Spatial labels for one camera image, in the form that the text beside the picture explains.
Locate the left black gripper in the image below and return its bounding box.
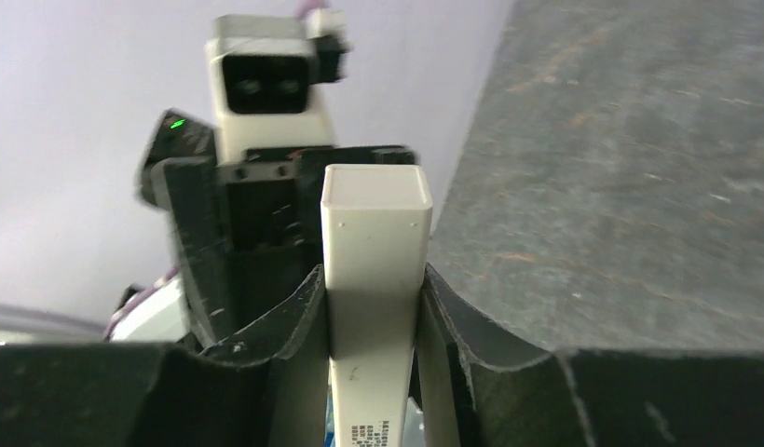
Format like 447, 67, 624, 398
151, 144, 418, 347

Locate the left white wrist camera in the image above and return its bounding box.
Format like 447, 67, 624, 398
205, 6, 349, 165

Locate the white and black stick remote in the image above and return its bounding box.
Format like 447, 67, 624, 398
321, 164, 433, 446

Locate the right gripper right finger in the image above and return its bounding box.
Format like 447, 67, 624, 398
416, 267, 764, 446

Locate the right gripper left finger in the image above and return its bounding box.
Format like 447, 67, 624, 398
0, 266, 328, 446

